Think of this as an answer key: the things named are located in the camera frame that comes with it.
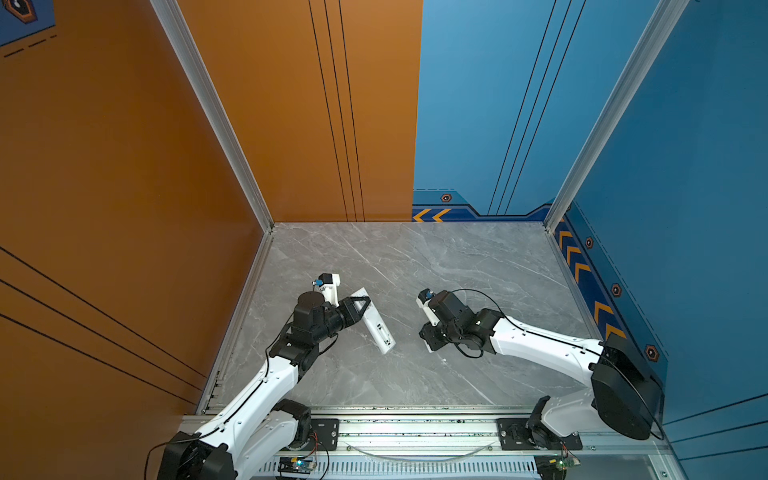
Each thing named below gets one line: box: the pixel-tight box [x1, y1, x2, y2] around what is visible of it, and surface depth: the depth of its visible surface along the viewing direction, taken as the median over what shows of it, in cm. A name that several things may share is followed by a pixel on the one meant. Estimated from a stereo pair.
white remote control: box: [351, 287, 397, 354], surface depth 79 cm
